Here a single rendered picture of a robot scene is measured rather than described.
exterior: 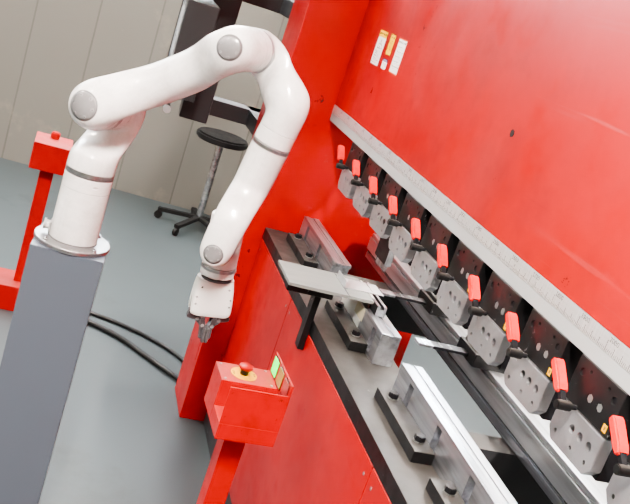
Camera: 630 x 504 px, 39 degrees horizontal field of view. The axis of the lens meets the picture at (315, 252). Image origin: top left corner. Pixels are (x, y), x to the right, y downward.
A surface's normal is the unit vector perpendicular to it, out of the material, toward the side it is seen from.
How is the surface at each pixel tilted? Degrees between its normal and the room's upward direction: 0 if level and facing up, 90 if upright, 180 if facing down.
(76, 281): 90
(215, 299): 91
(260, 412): 90
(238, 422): 90
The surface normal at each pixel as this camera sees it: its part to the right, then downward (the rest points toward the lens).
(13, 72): 0.12, 0.33
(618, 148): -0.93, -0.22
